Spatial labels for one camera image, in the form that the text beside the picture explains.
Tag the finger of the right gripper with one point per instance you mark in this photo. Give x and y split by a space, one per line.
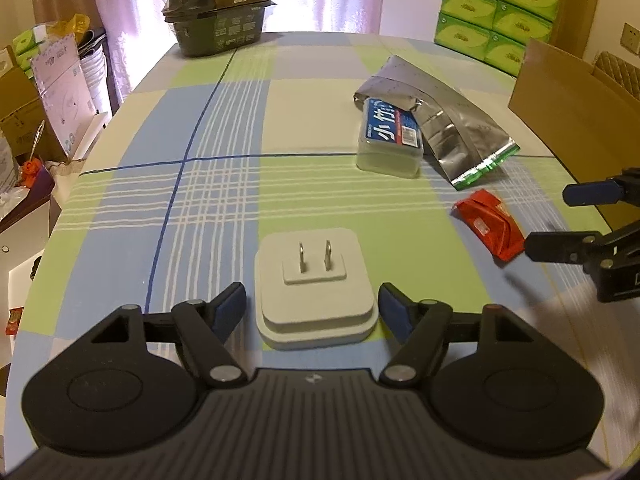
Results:
570 246
605 192

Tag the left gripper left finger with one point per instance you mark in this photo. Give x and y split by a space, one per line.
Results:
203 328

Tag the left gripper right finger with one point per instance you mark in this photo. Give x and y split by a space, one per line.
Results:
420 328

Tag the red snack packet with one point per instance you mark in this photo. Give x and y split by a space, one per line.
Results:
487 217

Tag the white plug adapter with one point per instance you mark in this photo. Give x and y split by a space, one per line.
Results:
312 290

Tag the large cardboard box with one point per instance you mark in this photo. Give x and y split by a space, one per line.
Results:
587 126

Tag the quilted tan chair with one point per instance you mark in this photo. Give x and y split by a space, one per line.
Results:
618 75

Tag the silver foil pouch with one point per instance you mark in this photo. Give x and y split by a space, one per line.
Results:
466 142

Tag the checked tablecloth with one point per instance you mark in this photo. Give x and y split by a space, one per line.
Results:
208 156

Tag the blue labelled plastic box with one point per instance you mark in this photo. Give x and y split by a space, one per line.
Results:
390 141

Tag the stack of green tissue boxes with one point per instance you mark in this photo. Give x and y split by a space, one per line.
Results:
495 32

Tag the crumpled white plastic bag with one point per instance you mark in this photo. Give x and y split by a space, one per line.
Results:
9 171

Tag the white stacked buckets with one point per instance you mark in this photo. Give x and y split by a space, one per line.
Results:
95 62

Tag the dark instant noodle bowl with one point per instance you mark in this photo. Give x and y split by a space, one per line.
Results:
209 27

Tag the yellow plastic bag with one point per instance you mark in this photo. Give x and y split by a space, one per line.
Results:
77 26

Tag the small green boxes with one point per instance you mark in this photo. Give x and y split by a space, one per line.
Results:
28 44

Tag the wall power sockets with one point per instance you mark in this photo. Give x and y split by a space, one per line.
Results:
630 39

